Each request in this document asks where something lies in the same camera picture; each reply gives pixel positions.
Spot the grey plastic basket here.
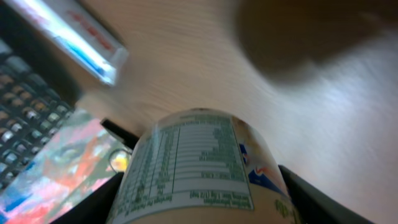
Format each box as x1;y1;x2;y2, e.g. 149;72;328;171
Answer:
1;2;81;190

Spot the white Panadol box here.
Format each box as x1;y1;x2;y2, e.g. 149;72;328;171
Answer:
5;0;129;86

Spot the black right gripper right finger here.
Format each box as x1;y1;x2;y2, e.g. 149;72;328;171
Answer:
279;165;371;224

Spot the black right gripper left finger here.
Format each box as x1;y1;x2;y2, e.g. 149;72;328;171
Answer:
51;172;124;224

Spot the green lid jar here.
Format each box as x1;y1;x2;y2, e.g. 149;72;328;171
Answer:
107;109;302;224

